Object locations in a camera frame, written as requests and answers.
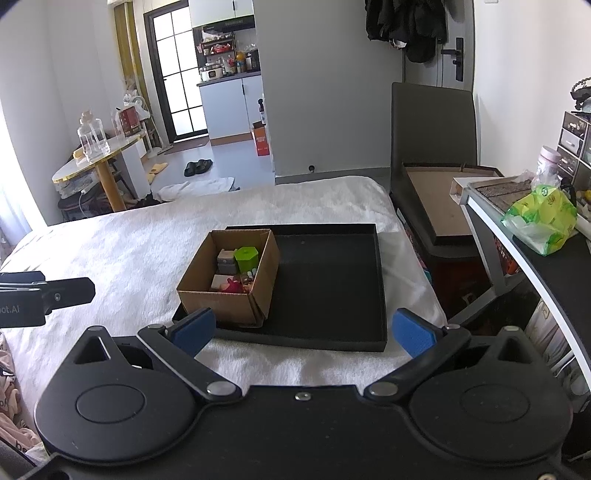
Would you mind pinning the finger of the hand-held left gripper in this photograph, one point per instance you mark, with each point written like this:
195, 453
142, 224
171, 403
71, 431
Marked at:
69, 293

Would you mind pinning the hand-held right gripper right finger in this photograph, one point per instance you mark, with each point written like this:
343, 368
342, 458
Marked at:
413, 336

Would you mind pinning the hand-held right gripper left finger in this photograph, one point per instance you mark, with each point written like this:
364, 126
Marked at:
195, 330

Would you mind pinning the brown cardboard box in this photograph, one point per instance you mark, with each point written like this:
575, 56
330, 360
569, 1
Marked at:
217, 307

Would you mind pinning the small white pink box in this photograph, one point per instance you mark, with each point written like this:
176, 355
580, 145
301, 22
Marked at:
219, 281

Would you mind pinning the pink bear toy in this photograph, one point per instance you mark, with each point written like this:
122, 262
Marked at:
232, 286

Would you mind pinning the small grey box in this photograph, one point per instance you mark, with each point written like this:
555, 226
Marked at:
226, 262

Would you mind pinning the green hexagonal container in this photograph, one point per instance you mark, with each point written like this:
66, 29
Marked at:
245, 258

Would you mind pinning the black shallow tray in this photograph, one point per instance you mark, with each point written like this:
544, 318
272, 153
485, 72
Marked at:
323, 295

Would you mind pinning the white fluffy blanket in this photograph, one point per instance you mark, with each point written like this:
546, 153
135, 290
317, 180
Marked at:
115, 249

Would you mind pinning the dark low stool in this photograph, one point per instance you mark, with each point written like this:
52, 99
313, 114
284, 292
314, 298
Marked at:
76, 203

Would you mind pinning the printed pink cloth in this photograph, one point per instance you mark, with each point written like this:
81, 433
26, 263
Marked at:
14, 401

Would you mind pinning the white side cabinet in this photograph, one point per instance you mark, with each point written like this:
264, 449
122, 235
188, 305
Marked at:
135, 168

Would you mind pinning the white floor towel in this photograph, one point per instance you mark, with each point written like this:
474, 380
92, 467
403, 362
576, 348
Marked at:
198, 188

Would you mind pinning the beige slipper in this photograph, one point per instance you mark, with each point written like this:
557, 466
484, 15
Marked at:
151, 176
160, 167

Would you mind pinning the round table with wooden leg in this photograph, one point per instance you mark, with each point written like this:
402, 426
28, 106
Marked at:
106, 152

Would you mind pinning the white-edged black desk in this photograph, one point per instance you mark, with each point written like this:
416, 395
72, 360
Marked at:
554, 281

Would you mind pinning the clear glass bottle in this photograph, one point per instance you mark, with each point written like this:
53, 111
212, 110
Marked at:
93, 136

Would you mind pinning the black slipper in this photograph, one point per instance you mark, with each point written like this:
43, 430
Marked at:
190, 170
204, 166

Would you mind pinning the dark textured board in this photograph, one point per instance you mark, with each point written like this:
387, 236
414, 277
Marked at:
503, 194

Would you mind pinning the green plastic bag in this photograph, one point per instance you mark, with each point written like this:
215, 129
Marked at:
542, 219

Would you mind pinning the grey doormat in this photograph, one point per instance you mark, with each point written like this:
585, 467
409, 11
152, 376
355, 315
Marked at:
187, 148

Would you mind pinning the dark red box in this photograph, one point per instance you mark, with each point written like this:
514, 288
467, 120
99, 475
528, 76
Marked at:
130, 121

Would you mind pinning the white standing fan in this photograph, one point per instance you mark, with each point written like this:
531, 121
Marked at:
138, 115

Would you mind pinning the orange cardboard box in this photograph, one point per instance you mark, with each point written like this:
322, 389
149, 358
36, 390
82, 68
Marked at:
261, 138

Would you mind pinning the dark grey chair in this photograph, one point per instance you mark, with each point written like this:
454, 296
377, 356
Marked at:
431, 124

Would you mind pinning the white kitchen cabinet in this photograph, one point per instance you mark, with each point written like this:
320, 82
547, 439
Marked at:
231, 108

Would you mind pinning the black framed glass door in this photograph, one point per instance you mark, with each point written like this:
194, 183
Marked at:
178, 74

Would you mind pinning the small drawer organizer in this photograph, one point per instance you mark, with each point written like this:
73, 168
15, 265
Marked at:
575, 143

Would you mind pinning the yellow curtain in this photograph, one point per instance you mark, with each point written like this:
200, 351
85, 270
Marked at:
127, 46

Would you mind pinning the white rice cooker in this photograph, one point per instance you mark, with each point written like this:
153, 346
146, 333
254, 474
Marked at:
212, 74

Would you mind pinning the black range hood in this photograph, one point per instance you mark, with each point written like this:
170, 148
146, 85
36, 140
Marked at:
228, 24

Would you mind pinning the dark hanging clothes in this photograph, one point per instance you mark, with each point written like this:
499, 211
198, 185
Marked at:
406, 23

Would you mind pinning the white upper cabinet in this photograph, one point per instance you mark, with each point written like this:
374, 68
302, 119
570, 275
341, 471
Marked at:
217, 11

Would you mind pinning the grey entrance door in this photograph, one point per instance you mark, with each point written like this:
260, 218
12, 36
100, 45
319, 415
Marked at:
464, 18

